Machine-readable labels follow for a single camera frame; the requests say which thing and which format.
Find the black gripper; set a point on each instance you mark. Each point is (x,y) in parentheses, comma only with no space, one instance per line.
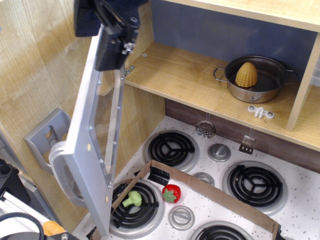
(115,44)

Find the grey microwave door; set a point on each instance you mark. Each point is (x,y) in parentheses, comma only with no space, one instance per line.
(84,164)

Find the back left stove burner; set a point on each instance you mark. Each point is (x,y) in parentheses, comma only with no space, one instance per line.
(173,148)

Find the hanging metal strainer spoon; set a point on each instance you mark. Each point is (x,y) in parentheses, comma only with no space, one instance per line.
(205,128)

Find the yellow toy corn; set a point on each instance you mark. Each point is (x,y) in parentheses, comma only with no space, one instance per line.
(247,75)

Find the grey back stove knob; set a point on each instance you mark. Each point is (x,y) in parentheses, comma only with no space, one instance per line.
(219,152)

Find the grey stove knob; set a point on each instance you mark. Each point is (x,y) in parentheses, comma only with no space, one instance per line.
(181,218)
(205,177)
(219,152)

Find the green toy broccoli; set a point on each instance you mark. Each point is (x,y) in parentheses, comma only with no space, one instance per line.
(134,198)

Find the steel cooking pot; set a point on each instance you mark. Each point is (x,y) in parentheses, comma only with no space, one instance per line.
(271,75)

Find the red toy strawberry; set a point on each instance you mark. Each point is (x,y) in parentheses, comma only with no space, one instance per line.
(171,193)

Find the grey middle stove knob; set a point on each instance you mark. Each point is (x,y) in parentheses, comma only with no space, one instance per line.
(205,177)

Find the brown cardboard barrier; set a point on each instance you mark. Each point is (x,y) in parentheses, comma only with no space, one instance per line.
(160,173)

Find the hanging metal spatula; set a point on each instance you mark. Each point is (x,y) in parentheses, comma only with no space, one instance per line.
(248,143)

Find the white door latch clip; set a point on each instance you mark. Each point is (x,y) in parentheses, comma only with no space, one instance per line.
(260,112)

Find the grey front stove knob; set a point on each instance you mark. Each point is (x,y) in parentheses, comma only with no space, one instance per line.
(181,218)

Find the orange toy food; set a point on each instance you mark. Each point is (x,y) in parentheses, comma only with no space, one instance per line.
(51,228)

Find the back right stove burner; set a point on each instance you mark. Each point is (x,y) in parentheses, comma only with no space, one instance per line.
(256,184)

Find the front right stove burner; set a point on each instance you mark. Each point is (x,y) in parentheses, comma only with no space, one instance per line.
(220,230)

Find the grey wall phone holder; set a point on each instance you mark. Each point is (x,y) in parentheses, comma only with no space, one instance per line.
(44,136)

